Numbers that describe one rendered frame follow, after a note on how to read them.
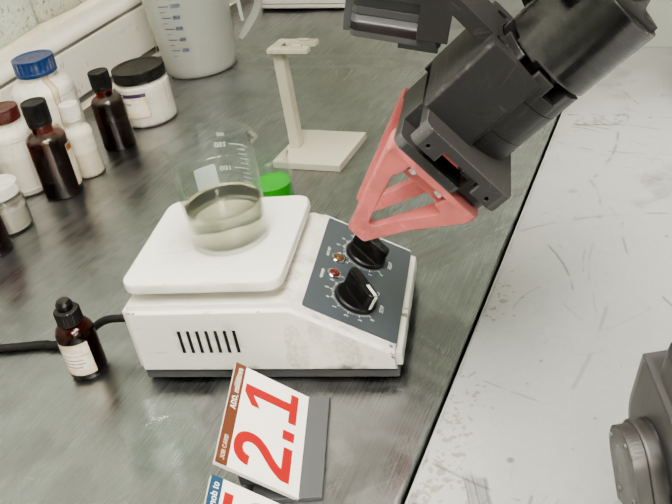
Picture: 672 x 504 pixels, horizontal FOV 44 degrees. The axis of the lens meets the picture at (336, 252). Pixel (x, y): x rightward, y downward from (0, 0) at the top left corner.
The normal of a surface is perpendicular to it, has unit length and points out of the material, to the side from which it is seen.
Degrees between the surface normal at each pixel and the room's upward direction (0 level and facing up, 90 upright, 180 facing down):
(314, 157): 0
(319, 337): 90
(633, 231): 0
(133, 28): 90
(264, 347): 90
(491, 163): 50
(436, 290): 0
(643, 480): 59
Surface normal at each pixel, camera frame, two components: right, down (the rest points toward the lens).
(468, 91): -0.17, 0.56
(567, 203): -0.15, -0.83
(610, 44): 0.02, 0.70
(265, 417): 0.52, -0.70
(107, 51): 0.92, 0.09
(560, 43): -0.37, 0.37
